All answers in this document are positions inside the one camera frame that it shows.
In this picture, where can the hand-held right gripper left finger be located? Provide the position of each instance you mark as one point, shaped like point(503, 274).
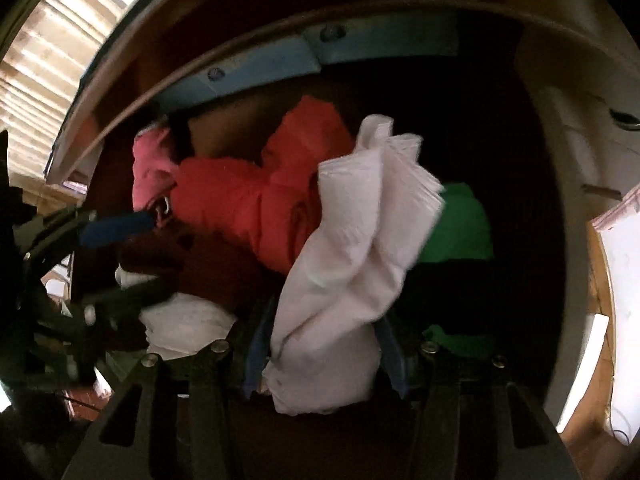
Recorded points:
point(256, 355)

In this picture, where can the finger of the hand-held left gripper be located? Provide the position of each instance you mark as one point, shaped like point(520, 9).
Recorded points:
point(130, 295)
point(117, 227)

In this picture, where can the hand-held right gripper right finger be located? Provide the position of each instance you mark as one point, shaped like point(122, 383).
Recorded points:
point(397, 365)

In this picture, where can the white patterned underwear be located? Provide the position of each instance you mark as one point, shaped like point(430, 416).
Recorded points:
point(185, 320)

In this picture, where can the pink underwear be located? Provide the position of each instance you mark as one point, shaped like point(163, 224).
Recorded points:
point(150, 170)

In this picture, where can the dark red underwear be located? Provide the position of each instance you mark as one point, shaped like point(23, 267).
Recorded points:
point(220, 270)

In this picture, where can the bright red underwear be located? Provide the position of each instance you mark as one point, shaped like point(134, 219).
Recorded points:
point(240, 200)

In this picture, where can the green black-striped sock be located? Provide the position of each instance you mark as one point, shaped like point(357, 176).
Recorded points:
point(460, 225)

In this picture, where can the white paper sheet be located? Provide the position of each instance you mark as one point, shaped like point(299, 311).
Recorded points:
point(625, 310)

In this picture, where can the dark wooden desk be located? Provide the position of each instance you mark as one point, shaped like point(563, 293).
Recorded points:
point(575, 85)

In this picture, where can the blue metal bracket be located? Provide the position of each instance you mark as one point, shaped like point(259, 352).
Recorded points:
point(260, 65)

